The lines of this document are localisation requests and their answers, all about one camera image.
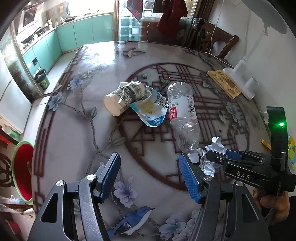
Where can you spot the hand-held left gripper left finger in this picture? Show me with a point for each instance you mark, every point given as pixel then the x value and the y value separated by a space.
pixel 111 176

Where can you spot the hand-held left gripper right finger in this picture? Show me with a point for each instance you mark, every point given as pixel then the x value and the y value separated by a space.
pixel 188 178

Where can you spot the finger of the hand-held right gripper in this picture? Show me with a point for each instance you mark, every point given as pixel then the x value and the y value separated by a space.
pixel 219 158
pixel 233 153

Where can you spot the white paper ball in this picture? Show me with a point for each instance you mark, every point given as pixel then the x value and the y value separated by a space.
pixel 209 166

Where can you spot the clear plastic bottle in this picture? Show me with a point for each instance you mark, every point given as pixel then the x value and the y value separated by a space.
pixel 182 109

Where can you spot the red basin with green rim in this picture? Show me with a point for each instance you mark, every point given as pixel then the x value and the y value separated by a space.
pixel 22 166

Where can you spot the black green trash bin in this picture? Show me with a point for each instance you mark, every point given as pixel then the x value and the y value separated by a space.
pixel 42 81

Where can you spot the person's right hand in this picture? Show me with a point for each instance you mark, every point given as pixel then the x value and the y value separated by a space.
pixel 277 206

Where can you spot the blue yellow packet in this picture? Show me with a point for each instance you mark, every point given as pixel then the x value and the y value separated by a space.
pixel 292 148

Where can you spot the yellow strip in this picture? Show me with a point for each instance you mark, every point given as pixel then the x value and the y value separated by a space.
pixel 266 144

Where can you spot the floral tablecloth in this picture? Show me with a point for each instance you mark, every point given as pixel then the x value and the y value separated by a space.
pixel 92 139

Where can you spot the yellow wooden board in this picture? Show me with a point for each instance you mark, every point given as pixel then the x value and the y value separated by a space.
pixel 226 84

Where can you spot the white desk lamp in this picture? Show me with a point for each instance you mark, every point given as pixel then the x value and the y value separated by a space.
pixel 240 78

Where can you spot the blue white plastic wrapper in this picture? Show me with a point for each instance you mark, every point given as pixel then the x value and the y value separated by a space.
pixel 150 111

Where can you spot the patterned paper cup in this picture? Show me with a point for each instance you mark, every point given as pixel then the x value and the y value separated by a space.
pixel 124 95

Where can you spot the carved dark wooden chair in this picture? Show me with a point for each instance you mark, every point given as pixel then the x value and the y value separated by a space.
pixel 4 171

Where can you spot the green detergent bottle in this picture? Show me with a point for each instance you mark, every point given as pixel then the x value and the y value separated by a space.
pixel 12 134

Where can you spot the plain dark wooden chair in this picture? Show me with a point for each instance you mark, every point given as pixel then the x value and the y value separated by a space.
pixel 227 38

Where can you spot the white refrigerator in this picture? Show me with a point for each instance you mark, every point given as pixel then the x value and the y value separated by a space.
pixel 11 104

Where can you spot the teal kitchen cabinets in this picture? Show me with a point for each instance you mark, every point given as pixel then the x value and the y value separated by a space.
pixel 87 32

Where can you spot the dark red hanging garment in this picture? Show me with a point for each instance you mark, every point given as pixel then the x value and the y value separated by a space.
pixel 171 18

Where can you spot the black wok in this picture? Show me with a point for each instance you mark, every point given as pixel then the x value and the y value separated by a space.
pixel 27 39

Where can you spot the black handbag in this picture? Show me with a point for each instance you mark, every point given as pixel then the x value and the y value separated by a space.
pixel 161 5

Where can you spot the plaid hanging cloth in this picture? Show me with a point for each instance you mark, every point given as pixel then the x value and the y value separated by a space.
pixel 135 8

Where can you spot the range hood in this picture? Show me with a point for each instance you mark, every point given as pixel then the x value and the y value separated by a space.
pixel 29 16

